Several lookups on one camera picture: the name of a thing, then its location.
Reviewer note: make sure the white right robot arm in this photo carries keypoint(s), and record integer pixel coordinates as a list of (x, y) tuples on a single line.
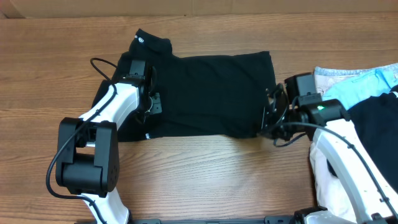
[(293, 111)]

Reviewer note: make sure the dark navy garment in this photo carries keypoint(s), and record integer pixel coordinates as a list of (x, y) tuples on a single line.
[(375, 122)]

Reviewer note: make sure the pale pink garment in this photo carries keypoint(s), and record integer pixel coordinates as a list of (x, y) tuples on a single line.
[(329, 190)]

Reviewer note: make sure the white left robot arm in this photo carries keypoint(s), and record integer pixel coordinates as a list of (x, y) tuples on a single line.
[(87, 158)]

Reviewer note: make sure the black polo shirt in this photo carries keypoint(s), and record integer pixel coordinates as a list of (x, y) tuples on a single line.
[(201, 95)]

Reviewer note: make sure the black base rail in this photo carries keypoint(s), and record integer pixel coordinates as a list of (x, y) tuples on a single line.
[(279, 219)]

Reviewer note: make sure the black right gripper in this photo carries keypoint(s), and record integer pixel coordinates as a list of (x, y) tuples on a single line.
[(273, 111)]

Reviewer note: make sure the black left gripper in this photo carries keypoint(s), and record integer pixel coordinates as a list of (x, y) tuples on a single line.
[(155, 106)]

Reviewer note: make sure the light blue garment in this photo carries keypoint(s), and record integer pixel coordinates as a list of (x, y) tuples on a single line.
[(353, 86)]

